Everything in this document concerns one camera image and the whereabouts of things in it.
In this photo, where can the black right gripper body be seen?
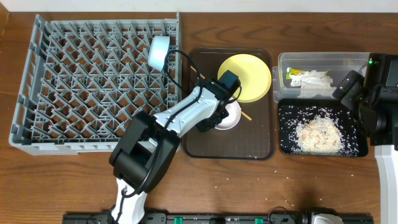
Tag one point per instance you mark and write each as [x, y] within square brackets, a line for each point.
[360, 110]

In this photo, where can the white tissue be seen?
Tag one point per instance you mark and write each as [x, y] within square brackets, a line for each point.
[313, 83]

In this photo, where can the blue bowl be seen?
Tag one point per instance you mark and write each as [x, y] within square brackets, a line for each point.
[158, 51]

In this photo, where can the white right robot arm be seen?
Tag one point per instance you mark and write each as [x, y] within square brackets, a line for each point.
[373, 100]

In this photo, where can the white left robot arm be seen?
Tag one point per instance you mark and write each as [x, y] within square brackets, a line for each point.
[144, 153]

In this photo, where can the black waste bin tray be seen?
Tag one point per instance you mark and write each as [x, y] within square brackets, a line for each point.
[323, 127]

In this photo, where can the clear plastic waste container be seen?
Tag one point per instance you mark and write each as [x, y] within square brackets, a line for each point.
[337, 64]

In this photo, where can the grey dishwasher rack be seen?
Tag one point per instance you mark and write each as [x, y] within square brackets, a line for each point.
[84, 80]

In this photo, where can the dark brown serving tray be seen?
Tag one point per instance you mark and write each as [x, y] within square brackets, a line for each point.
[249, 139]

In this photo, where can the wooden chopstick upper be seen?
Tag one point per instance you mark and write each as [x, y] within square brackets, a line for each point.
[203, 77]

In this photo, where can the rice and food scraps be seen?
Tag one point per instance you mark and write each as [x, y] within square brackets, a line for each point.
[320, 135]

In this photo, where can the yellow plate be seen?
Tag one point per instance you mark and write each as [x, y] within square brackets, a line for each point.
[253, 73]

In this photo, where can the green yellow wrapper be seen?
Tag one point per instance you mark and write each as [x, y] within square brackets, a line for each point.
[292, 71]

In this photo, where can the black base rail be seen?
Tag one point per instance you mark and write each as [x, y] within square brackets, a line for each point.
[161, 218]

